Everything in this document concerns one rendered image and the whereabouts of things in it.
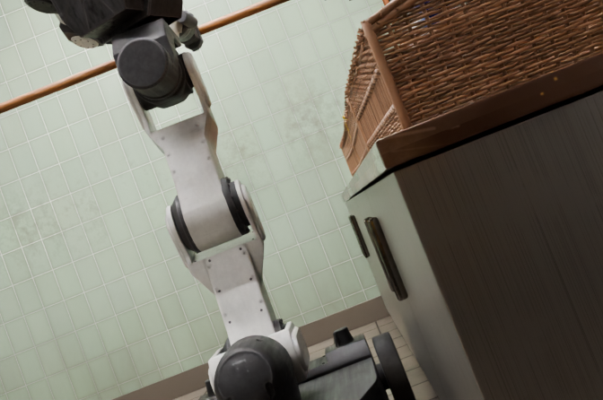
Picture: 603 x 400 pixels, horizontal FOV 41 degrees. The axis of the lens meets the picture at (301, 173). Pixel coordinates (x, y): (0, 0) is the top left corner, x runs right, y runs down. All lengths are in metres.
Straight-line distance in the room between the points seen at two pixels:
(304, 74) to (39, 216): 1.39
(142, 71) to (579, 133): 1.15
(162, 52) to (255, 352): 0.67
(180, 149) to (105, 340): 2.06
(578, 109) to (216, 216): 1.14
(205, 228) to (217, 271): 0.11
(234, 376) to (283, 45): 2.41
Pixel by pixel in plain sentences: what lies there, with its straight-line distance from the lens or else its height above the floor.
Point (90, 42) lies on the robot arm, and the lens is 2.40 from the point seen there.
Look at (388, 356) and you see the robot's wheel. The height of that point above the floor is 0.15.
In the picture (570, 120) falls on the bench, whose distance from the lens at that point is 0.79.
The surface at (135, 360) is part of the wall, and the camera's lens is 3.81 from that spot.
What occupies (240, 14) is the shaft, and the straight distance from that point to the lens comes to 2.50.
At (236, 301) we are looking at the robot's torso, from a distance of 1.82.
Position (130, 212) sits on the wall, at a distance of 3.76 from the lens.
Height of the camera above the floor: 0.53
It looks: 3 degrees up
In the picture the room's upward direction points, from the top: 21 degrees counter-clockwise
